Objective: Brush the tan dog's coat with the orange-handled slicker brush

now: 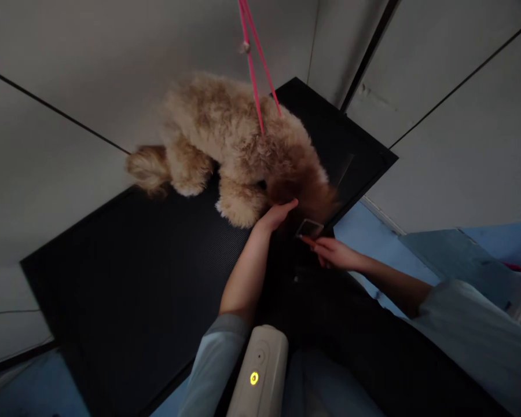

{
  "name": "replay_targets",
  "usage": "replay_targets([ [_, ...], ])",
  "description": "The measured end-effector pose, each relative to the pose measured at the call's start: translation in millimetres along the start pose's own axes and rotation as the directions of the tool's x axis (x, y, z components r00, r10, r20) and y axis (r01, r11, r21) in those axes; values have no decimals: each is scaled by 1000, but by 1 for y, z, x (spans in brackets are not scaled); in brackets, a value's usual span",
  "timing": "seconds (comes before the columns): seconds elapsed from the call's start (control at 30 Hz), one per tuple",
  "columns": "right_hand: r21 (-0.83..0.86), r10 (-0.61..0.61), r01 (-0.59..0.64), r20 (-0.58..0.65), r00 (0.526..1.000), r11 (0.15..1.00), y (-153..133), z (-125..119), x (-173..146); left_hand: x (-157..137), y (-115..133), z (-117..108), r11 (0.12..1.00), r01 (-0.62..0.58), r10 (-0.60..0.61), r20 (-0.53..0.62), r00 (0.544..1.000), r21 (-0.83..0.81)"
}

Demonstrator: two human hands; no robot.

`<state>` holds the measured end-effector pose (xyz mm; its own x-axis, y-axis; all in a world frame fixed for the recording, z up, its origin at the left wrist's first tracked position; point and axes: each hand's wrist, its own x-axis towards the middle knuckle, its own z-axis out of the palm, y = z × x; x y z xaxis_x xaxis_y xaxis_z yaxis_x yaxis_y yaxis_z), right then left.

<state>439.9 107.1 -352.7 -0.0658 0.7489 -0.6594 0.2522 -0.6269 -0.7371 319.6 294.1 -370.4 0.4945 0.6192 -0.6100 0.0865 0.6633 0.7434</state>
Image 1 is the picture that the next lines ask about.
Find person's left hand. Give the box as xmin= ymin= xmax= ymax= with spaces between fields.
xmin=252 ymin=197 xmax=299 ymax=235

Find person's right hand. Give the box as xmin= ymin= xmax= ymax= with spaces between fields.
xmin=313 ymin=237 xmax=368 ymax=272

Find person's right fingers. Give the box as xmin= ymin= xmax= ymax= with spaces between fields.
xmin=313 ymin=237 xmax=340 ymax=270

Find slicker brush with orange handle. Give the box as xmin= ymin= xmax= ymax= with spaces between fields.
xmin=295 ymin=218 xmax=331 ymax=258

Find fluffy tan poodle dog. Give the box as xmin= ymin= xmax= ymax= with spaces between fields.
xmin=126 ymin=71 xmax=342 ymax=230

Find person's body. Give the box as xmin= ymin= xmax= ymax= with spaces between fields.
xmin=260 ymin=260 xmax=518 ymax=417

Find white dryer with yellow light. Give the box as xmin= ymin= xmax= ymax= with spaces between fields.
xmin=229 ymin=323 xmax=290 ymax=417

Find pink grooming leash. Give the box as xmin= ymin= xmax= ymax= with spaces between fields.
xmin=237 ymin=0 xmax=283 ymax=136

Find black grooming table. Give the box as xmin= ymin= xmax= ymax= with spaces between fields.
xmin=19 ymin=77 xmax=399 ymax=417

